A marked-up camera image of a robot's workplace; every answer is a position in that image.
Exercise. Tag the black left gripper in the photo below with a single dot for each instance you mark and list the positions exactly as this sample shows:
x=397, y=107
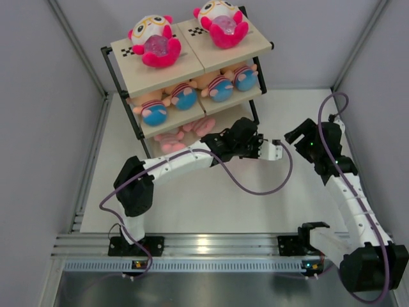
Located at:
x=258, y=140

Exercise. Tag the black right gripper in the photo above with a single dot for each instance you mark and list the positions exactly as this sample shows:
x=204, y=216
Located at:
x=308, y=125

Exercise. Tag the pink plush corner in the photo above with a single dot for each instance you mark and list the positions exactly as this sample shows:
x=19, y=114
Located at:
x=200, y=127

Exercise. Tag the peach doll blue pants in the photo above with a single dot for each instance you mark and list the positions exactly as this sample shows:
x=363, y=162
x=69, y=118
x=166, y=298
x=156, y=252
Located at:
x=182, y=95
x=151, y=107
x=215, y=86

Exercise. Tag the white pink panda plush glasses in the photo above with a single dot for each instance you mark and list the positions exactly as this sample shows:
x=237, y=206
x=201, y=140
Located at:
x=153, y=40

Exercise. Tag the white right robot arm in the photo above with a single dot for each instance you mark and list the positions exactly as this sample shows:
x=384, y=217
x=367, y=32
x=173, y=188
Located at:
x=368, y=260

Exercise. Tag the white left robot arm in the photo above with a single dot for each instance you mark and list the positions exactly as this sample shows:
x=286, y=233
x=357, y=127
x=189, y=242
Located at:
x=134, y=186

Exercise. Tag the peach doll on middle shelf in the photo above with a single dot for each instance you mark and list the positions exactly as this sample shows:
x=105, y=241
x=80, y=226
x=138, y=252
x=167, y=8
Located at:
x=242, y=75

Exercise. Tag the beige three-tier shelf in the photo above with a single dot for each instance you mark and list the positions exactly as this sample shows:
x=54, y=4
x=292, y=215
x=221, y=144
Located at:
x=176, y=80

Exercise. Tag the pink striped plush bottom shelf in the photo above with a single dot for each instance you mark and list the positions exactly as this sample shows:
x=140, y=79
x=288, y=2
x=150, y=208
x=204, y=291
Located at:
x=171, y=141

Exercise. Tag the white panda toy on shelf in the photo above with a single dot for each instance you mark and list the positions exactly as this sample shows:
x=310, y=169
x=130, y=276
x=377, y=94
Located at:
x=224, y=22

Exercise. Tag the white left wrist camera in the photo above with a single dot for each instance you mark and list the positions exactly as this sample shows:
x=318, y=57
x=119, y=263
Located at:
x=270, y=150

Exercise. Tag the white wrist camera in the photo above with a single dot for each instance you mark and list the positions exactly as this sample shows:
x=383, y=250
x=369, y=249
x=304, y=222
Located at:
x=340, y=123
x=270, y=150

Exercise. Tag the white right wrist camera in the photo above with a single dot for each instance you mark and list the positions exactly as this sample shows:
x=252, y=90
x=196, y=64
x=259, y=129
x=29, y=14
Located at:
x=340, y=123

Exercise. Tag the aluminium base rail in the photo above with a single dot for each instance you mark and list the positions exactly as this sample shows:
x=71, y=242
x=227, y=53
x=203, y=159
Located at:
x=173, y=245

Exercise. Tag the aluminium frame post right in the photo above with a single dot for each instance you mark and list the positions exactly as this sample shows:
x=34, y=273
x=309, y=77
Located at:
x=369, y=26

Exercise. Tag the aluminium frame post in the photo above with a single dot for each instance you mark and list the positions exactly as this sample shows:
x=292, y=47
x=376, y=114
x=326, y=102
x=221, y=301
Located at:
x=75, y=43
x=369, y=26

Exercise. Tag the aluminium frame post left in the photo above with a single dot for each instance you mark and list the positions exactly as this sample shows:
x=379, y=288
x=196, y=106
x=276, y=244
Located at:
x=75, y=43

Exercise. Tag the white slotted cable duct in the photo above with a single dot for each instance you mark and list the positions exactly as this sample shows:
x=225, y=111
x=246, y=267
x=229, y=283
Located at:
x=186, y=265

